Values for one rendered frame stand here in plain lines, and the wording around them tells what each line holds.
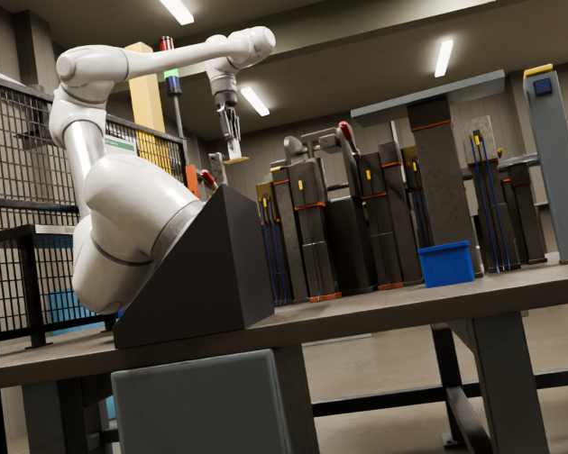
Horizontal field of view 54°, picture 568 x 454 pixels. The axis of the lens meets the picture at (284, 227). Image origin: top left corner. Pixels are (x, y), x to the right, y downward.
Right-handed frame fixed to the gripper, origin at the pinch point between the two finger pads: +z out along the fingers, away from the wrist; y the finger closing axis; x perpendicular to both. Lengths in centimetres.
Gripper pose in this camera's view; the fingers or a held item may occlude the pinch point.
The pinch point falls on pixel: (233, 149)
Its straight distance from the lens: 201.6
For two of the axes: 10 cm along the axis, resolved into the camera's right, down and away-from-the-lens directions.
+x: -9.2, 1.9, 3.4
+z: 1.7, 9.8, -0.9
